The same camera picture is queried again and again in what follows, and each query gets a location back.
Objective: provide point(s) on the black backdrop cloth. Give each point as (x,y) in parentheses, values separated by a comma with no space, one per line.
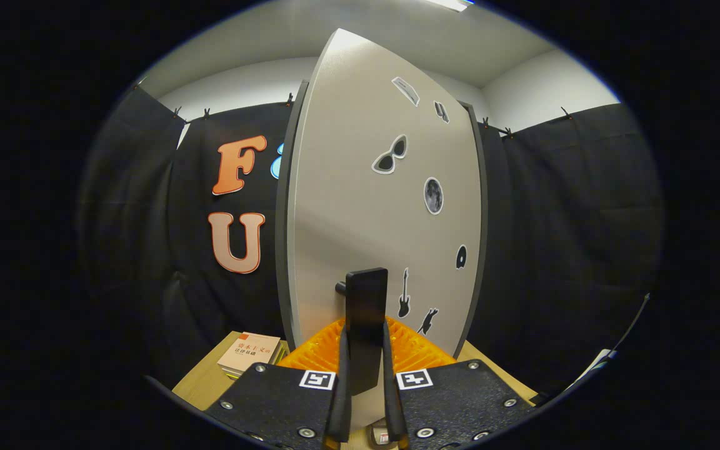
(554,250)

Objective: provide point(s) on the wide ceiling light panel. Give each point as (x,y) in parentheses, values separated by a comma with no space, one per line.
(454,4)

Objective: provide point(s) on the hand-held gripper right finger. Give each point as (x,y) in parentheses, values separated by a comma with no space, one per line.
(392,406)

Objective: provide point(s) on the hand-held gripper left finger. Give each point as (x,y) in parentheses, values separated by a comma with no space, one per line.
(341,406)

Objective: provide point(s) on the beige shoe cabinet door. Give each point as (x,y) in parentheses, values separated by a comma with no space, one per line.
(347,187)

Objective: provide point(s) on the dark grey shoe cabinet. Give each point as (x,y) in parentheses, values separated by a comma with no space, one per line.
(282,250)

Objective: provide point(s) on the cream paperback book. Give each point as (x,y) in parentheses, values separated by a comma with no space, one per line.
(250,353)

